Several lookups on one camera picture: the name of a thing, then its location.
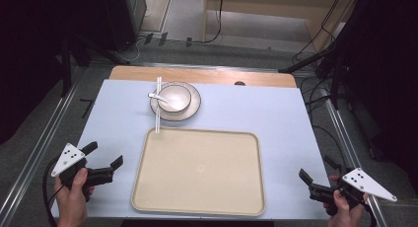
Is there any white floor cable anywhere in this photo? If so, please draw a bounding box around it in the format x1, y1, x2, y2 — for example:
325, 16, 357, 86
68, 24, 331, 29
114, 36, 147, 64

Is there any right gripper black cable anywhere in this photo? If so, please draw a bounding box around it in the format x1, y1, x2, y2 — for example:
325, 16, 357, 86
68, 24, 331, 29
363, 201, 379, 227

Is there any black floor cable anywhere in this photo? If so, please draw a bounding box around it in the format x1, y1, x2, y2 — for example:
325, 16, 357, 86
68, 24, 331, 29
299, 73, 333, 122

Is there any black hanging cable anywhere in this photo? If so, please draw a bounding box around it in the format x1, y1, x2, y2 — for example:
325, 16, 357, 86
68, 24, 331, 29
190, 0, 226, 44

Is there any white chopstick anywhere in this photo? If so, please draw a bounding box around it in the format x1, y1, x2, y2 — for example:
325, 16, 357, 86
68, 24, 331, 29
155, 77, 161, 135
157, 76, 163, 134

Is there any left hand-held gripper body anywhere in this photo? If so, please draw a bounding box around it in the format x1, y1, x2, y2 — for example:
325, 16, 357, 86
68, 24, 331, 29
50, 142, 115, 202

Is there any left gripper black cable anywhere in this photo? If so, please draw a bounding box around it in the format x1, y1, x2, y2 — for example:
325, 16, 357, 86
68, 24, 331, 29
41, 156, 62, 227

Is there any wooden shelf unit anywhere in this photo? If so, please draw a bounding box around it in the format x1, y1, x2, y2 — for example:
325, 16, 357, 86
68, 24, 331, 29
202, 0, 363, 53

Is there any person's right hand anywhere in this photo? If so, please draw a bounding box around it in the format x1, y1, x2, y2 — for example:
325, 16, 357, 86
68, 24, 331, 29
323, 175, 371, 227

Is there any black stand leg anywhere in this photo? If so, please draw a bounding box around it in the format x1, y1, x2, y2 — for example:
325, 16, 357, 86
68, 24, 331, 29
278, 47, 338, 74

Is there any black cabinet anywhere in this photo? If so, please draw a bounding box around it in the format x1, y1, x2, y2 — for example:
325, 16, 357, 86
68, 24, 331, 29
101, 0, 148, 52

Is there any white plate with dark rim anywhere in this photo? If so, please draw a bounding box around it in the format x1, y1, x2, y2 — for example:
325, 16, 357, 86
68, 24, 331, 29
149, 81, 202, 122

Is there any beige plastic tray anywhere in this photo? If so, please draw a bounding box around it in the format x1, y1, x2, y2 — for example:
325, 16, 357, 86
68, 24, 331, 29
130, 126, 266, 217

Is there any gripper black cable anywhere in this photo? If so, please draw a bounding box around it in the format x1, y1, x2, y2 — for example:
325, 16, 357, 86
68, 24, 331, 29
363, 201, 379, 227
41, 156, 62, 227

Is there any aluminium frame rail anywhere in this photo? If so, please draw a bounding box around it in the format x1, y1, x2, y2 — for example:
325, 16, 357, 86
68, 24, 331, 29
323, 95, 389, 227
0, 77, 82, 221

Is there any person's left hand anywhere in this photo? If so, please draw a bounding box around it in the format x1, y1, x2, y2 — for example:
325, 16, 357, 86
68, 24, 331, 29
53, 167, 96, 227

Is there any white ceramic spoon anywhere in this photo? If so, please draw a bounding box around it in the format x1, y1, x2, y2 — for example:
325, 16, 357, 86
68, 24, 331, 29
147, 92, 180, 112

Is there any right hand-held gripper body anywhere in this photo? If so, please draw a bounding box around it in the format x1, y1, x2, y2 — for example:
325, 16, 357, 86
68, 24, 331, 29
309, 167, 398, 210

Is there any white bowl with dark rim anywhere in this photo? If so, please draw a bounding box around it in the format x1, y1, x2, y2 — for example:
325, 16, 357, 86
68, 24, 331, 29
157, 84, 192, 114

